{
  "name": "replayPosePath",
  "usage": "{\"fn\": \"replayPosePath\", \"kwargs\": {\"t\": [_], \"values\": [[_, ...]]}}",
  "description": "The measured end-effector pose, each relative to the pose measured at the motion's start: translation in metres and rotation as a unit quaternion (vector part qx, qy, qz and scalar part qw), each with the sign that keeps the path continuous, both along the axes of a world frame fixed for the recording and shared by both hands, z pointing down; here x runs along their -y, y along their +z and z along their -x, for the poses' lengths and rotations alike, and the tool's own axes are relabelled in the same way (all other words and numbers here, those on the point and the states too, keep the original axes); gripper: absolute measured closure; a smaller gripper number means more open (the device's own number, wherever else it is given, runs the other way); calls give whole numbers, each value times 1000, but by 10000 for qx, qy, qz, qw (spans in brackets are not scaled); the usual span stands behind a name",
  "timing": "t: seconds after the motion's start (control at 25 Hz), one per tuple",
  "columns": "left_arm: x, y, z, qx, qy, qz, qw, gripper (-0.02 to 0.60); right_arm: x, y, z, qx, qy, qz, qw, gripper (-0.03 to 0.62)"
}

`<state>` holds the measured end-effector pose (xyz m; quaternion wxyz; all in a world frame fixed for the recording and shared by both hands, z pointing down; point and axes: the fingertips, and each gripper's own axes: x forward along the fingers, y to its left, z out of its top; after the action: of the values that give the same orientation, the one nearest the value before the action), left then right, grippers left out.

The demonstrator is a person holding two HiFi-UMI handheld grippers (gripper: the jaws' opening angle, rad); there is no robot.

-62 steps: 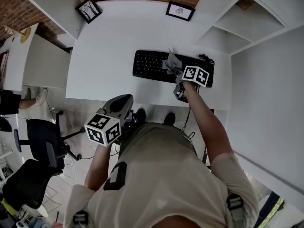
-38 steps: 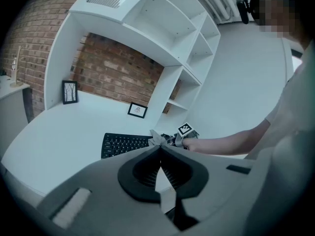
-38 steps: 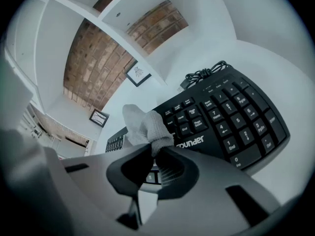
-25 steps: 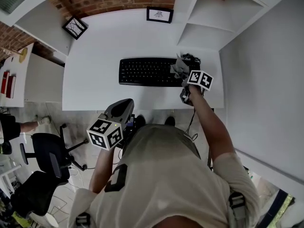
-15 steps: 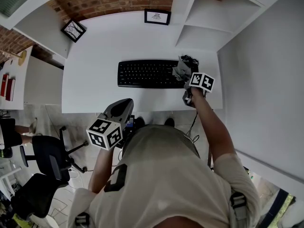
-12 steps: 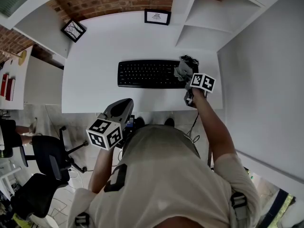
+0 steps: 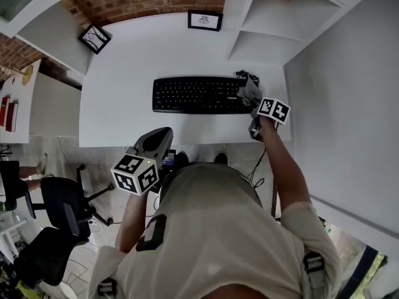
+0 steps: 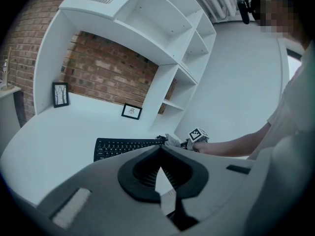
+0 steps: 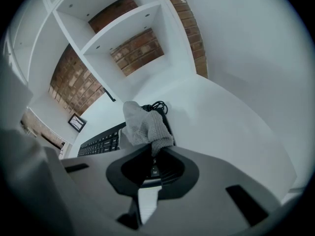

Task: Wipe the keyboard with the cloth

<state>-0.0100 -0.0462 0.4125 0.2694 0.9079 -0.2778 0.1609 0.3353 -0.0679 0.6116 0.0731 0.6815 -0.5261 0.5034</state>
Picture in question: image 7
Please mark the black keyboard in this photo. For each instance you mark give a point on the black keyboard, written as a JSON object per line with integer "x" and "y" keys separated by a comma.
{"x": 193, "y": 95}

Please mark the black mesh office chair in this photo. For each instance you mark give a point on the black mesh office chair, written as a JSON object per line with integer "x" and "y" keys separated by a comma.
{"x": 43, "y": 260}

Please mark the person's right black shoe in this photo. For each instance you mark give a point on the person's right black shoe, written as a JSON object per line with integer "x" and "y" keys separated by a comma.
{"x": 221, "y": 158}

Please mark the white side cabinet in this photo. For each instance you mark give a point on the white side cabinet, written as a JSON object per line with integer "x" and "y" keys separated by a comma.
{"x": 25, "y": 98}

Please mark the beige t-shirt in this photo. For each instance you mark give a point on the beige t-shirt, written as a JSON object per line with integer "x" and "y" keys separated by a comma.
{"x": 218, "y": 229}

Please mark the dark-framed window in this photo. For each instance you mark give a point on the dark-framed window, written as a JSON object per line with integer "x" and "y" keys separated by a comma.
{"x": 352, "y": 244}

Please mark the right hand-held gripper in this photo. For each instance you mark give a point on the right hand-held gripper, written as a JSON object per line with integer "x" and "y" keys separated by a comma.
{"x": 274, "y": 109}

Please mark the white desk with hutch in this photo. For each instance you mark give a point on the white desk with hutch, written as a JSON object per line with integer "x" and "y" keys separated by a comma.
{"x": 268, "y": 20}

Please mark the person's black shoe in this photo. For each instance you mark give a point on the person's black shoe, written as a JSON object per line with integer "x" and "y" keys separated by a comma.
{"x": 182, "y": 159}
{"x": 221, "y": 158}

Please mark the black device with screen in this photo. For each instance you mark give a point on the black device with screen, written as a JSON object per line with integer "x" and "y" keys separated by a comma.
{"x": 169, "y": 159}

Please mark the person's right forearm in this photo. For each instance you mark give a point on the person's right forearm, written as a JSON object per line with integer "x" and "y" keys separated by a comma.
{"x": 283, "y": 173}

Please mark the red book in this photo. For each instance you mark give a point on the red book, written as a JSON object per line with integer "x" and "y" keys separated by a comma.
{"x": 12, "y": 117}
{"x": 3, "y": 111}

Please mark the wooden jewellery stand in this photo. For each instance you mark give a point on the wooden jewellery stand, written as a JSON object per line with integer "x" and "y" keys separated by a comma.
{"x": 27, "y": 75}

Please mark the person's left black shoe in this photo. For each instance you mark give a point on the person's left black shoe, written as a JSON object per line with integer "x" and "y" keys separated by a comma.
{"x": 182, "y": 159}

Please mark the black office chair grey armrests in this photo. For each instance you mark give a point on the black office chair grey armrests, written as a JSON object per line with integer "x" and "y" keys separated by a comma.
{"x": 59, "y": 195}

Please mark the black frame tree picture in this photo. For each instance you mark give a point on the black frame tree picture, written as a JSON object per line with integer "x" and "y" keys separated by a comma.
{"x": 94, "y": 39}

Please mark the grey cloth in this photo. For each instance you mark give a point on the grey cloth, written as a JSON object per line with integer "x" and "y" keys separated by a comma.
{"x": 251, "y": 92}

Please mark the person's left forearm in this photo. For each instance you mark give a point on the person's left forearm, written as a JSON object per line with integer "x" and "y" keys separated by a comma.
{"x": 132, "y": 226}

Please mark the black frame small drawing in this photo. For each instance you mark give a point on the black frame small drawing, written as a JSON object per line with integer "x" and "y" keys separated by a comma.
{"x": 205, "y": 20}

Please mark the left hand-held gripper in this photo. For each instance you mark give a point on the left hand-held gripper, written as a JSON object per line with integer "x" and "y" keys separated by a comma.
{"x": 134, "y": 176}

